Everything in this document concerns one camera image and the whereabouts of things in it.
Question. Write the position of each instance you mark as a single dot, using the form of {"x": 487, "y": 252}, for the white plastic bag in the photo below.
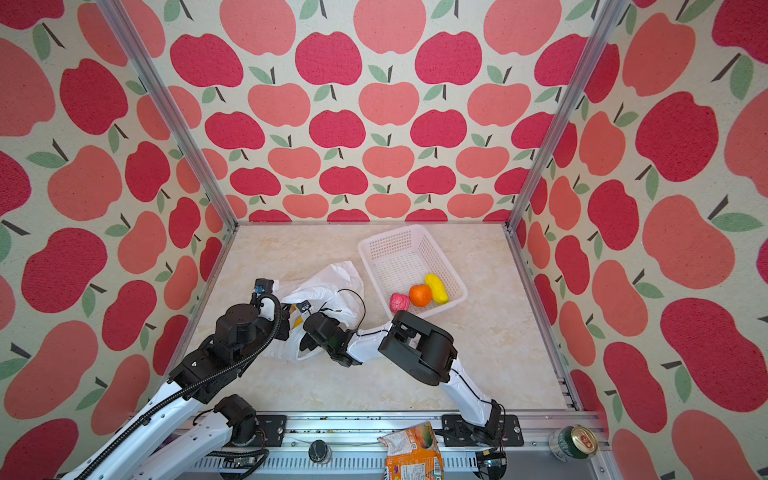
{"x": 336, "y": 290}

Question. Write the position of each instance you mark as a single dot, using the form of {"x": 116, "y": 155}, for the green drink can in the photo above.
{"x": 573, "y": 442}

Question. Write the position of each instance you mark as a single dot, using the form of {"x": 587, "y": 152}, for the white plastic mesh basket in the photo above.
{"x": 399, "y": 259}

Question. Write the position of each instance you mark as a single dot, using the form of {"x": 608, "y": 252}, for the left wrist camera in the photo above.
{"x": 262, "y": 286}

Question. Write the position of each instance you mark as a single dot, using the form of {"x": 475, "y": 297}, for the aluminium frame post right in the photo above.
{"x": 604, "y": 26}

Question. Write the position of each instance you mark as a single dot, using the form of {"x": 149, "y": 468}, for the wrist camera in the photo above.
{"x": 304, "y": 308}
{"x": 262, "y": 286}

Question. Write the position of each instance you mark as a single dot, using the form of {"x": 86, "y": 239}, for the red toy apple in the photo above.
{"x": 399, "y": 302}

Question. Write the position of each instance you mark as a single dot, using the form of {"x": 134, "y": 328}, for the orange toy fruit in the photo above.
{"x": 420, "y": 295}

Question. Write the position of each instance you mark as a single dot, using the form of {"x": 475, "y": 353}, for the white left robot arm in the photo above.
{"x": 184, "y": 421}

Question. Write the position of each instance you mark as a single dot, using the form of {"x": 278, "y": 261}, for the orange snack bag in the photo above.
{"x": 413, "y": 454}

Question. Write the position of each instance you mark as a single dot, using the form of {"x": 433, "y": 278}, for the black round knob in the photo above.
{"x": 319, "y": 452}

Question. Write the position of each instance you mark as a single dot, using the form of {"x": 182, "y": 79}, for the aluminium frame post left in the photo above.
{"x": 127, "y": 35}

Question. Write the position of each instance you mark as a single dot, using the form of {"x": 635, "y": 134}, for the yellow toy lemon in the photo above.
{"x": 438, "y": 290}

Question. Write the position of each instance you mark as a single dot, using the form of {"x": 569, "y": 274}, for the aluminium front rail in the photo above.
{"x": 356, "y": 452}

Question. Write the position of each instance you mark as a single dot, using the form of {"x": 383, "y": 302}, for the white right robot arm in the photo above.
{"x": 421, "y": 349}

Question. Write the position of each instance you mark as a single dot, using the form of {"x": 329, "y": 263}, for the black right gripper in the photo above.
{"x": 303, "y": 344}

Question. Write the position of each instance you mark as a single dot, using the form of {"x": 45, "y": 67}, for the aluminium frame post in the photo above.
{"x": 604, "y": 26}
{"x": 127, "y": 35}

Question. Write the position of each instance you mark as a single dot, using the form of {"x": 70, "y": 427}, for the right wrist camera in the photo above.
{"x": 304, "y": 308}

